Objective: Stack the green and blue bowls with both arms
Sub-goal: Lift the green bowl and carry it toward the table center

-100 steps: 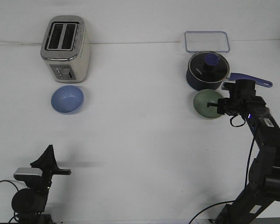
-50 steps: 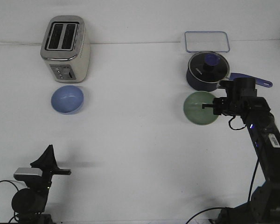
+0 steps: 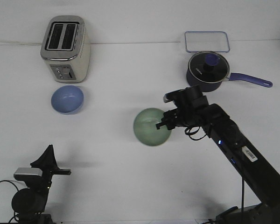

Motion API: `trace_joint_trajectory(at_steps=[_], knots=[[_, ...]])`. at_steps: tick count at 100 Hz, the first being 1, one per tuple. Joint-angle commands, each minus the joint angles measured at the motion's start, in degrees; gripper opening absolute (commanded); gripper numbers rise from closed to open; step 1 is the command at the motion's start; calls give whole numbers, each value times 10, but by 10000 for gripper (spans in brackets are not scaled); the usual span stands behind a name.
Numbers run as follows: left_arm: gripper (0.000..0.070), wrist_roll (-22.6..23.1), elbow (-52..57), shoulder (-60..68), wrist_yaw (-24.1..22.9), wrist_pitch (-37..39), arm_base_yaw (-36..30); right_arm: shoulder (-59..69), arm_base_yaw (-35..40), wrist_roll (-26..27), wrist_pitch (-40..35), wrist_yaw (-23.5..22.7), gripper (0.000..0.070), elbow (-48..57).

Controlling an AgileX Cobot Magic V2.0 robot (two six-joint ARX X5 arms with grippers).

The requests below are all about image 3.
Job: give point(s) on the glass pot lid blue knob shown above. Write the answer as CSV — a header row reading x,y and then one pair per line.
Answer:
x,y
208,67

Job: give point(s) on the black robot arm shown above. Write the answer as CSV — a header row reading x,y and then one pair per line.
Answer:
x,y
255,170
29,203

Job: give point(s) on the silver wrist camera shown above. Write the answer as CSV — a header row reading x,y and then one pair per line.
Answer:
x,y
25,174
189,93

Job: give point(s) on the clear container lid blue rim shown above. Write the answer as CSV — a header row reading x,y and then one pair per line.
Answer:
x,y
196,41

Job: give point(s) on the dark blue saucepan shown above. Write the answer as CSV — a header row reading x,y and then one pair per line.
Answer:
x,y
208,87

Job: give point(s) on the silver two-slot toaster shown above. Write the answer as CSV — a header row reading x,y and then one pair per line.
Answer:
x,y
66,49

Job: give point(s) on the green bowl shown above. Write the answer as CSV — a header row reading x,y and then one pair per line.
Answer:
x,y
145,130

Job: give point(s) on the blue bowl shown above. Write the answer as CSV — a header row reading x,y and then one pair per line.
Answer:
x,y
67,100

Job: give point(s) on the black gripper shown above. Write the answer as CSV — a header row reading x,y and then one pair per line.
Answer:
x,y
184,115
46,161

